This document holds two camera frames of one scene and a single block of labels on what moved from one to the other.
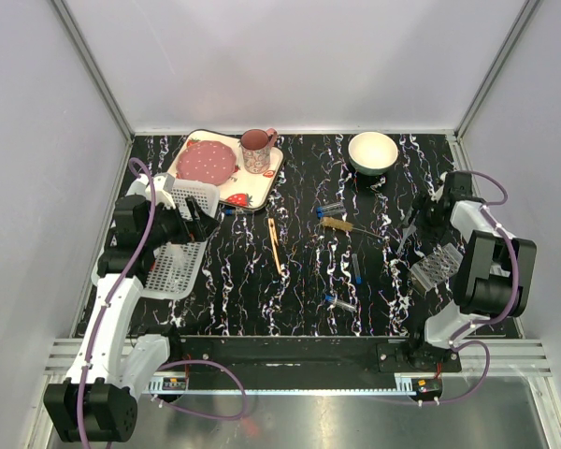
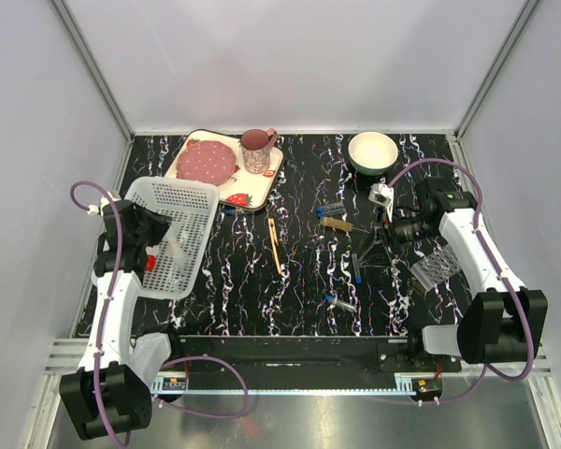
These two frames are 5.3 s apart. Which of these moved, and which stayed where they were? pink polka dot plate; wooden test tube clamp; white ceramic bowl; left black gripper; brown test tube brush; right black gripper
Moved: right black gripper; left black gripper
Stayed: wooden test tube clamp; pink polka dot plate; white ceramic bowl; brown test tube brush
